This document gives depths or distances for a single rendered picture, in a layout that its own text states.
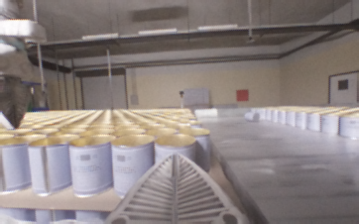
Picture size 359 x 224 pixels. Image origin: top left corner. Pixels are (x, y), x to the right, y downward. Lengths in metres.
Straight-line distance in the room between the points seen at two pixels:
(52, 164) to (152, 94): 9.36
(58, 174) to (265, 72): 10.93
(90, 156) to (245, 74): 10.24
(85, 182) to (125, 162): 0.07
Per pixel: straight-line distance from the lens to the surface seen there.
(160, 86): 9.51
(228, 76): 9.91
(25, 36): 0.48
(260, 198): 0.29
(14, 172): 0.35
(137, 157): 0.21
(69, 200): 0.28
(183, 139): 0.25
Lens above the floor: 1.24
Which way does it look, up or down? 4 degrees down
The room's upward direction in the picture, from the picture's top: 3 degrees counter-clockwise
